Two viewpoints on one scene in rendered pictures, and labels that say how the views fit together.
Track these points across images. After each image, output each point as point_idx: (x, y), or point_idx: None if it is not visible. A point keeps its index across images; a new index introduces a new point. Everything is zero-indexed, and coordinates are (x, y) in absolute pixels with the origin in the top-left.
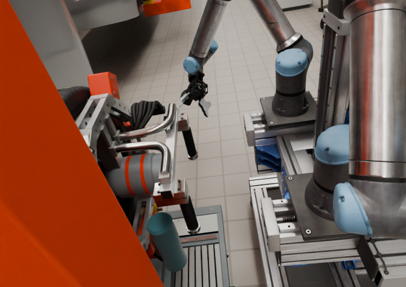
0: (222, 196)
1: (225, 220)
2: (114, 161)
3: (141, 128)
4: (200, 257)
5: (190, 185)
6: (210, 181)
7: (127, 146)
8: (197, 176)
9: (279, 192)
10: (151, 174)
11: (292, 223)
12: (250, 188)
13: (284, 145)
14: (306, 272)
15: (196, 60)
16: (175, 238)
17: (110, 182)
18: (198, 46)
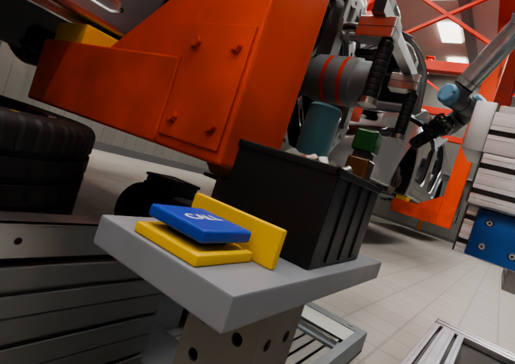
0: (373, 345)
1: (359, 359)
2: (331, 43)
3: (372, 49)
4: (294, 336)
5: (335, 312)
6: (365, 327)
7: (357, 22)
8: (352, 314)
9: (487, 358)
10: (357, 60)
11: None
12: (434, 322)
13: None
14: None
15: (457, 86)
16: (328, 136)
17: (310, 60)
18: (469, 70)
